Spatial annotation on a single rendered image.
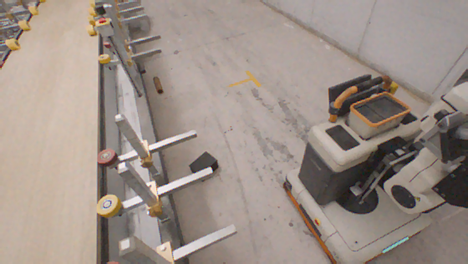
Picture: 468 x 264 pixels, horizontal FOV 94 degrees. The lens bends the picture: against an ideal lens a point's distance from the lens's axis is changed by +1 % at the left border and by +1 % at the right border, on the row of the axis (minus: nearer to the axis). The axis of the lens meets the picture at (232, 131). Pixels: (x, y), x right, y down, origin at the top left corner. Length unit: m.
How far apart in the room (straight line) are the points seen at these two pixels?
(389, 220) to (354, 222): 0.20
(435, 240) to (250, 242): 1.22
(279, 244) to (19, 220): 1.39
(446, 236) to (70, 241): 2.11
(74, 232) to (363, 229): 1.42
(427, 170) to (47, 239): 1.39
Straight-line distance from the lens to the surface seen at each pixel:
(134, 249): 0.61
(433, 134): 0.81
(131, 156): 1.15
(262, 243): 1.72
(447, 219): 2.21
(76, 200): 1.09
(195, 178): 0.96
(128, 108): 1.84
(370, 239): 1.57
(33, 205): 1.20
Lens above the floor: 1.66
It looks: 48 degrees down
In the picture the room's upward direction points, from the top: 8 degrees counter-clockwise
